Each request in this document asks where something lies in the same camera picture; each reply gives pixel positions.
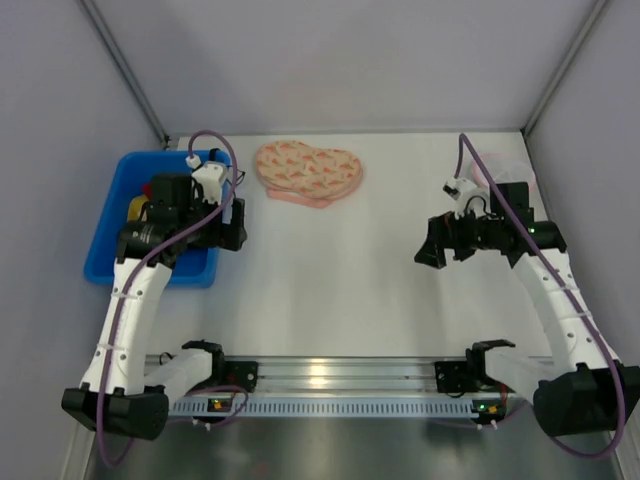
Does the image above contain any blue plastic bin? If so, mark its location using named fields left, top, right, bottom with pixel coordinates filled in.
left=84, top=151, right=219, bottom=289

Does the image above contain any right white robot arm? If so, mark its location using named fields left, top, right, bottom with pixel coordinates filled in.
left=414, top=178, right=639, bottom=437

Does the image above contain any yellow garment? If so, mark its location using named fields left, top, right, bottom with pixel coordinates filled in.
left=127, top=194, right=148, bottom=221

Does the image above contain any round pink mesh laundry bag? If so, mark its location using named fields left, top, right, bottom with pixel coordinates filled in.
left=463, top=153, right=536, bottom=192

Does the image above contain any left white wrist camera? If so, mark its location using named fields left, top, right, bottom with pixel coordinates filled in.
left=185, top=154, right=228, bottom=205

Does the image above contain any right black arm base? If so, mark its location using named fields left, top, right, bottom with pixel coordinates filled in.
left=433, top=360, right=476, bottom=396

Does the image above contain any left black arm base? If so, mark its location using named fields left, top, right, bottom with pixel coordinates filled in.
left=213, top=360, right=259, bottom=393

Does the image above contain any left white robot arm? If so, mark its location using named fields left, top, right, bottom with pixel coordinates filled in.
left=61, top=162, right=247, bottom=440

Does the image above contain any slotted cable duct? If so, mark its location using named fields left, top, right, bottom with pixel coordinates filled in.
left=167, top=397, right=507, bottom=419

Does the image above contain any floral mesh laundry bag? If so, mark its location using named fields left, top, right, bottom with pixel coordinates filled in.
left=254, top=140, right=364, bottom=209

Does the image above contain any aluminium mounting rail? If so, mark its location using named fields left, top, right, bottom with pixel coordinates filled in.
left=226, top=356, right=464, bottom=396

